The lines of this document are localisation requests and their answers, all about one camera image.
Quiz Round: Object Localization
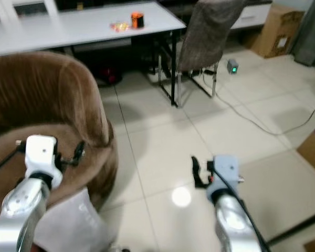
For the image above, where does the yellow snack wrapper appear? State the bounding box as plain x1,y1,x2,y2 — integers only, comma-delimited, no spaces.
110,21,131,33

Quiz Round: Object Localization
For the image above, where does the orange black can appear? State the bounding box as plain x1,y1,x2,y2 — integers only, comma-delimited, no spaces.
131,12,145,29

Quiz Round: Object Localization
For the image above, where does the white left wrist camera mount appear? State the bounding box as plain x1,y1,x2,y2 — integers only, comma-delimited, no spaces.
25,134,62,185

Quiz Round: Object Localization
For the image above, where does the brown round plush sofa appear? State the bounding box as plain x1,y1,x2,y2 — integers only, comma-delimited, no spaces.
0,50,119,222

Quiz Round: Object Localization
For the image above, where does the black floor bar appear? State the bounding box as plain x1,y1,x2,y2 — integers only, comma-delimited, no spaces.
267,209,315,247

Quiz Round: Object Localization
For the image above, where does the grey curtain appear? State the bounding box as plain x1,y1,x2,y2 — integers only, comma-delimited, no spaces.
290,0,315,76

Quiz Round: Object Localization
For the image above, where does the grey power adapter green light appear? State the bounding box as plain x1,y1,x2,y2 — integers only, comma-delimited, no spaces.
227,58,239,75

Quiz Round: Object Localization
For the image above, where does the thin floor cable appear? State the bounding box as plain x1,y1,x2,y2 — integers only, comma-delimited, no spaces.
202,66,315,136

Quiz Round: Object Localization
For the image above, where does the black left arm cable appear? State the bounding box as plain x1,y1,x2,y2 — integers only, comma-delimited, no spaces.
0,140,28,178

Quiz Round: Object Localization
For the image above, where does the white cabinet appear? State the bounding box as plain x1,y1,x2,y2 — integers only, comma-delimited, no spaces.
0,0,59,23

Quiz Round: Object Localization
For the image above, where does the low cardboard box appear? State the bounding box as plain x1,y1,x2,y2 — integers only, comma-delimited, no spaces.
296,119,315,178

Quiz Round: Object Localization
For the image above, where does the red black floor device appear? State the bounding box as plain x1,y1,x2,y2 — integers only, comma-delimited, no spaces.
98,64,122,86

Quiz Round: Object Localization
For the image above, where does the tall cardboard box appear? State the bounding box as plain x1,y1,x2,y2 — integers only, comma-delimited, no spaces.
251,4,306,59

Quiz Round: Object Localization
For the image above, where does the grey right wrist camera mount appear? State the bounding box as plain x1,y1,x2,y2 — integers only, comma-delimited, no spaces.
205,154,240,203

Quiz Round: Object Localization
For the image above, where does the long white table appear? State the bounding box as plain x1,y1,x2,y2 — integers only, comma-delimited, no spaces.
0,0,187,108

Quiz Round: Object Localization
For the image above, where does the chair with brown cover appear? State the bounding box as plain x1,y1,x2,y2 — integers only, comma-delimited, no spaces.
159,0,254,103

